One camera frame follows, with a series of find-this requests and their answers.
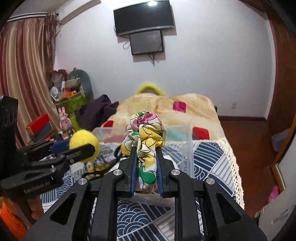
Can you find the red box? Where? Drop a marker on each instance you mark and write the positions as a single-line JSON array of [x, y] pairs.
[[39, 128]]

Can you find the small wall monitor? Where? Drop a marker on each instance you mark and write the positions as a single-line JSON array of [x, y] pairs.
[[147, 42]]

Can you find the brown wooden door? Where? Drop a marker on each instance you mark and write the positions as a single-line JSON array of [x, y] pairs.
[[282, 111]]

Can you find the white air conditioner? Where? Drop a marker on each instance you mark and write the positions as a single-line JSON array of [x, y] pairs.
[[72, 9]]

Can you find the striped red gold curtain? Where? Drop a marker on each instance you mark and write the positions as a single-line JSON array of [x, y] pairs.
[[27, 62]]

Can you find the large wall television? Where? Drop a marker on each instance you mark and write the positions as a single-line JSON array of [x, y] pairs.
[[152, 15]]

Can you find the blue white patterned tablecloth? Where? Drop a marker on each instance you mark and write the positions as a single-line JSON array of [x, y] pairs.
[[89, 209]]

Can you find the grey green plush toy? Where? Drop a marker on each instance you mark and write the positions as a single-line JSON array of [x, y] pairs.
[[79, 80]]

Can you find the floral silk scrunchie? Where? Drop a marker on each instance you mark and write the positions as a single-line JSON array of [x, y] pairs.
[[146, 132]]

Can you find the yellow felt ball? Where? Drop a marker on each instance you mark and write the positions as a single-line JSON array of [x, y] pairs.
[[83, 137]]

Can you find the dark purple clothing pile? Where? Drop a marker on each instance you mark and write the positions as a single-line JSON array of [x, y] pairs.
[[96, 112]]

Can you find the green cardboard box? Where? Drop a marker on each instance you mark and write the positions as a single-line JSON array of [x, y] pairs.
[[71, 106]]

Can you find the pink bunny figure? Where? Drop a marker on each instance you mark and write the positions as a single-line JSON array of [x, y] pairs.
[[65, 123]]

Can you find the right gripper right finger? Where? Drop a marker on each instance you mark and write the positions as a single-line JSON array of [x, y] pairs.
[[203, 209]]

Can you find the yellow green curved pillow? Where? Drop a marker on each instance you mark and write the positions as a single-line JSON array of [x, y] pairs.
[[149, 87]]

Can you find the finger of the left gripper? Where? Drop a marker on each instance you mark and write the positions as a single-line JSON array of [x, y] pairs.
[[72, 156], [59, 146]]

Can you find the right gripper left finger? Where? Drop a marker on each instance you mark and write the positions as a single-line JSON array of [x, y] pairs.
[[88, 210]]

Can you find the clear plastic storage box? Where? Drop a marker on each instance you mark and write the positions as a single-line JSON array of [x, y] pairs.
[[178, 148]]

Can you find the beige plush blanket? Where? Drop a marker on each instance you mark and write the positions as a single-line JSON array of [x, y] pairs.
[[194, 109]]

